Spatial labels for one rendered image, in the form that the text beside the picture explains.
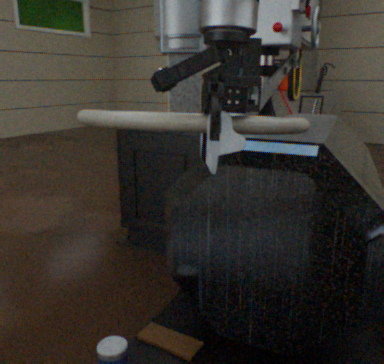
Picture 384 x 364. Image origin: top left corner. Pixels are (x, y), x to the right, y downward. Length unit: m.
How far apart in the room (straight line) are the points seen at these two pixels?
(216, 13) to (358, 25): 6.23
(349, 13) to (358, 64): 0.81
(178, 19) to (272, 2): 0.89
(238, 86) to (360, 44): 6.18
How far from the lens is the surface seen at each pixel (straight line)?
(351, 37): 6.76
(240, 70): 0.59
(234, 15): 0.57
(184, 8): 2.16
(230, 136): 0.57
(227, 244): 1.30
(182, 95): 2.21
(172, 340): 1.57
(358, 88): 6.70
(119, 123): 0.63
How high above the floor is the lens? 1.01
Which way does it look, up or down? 15 degrees down
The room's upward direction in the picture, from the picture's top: straight up
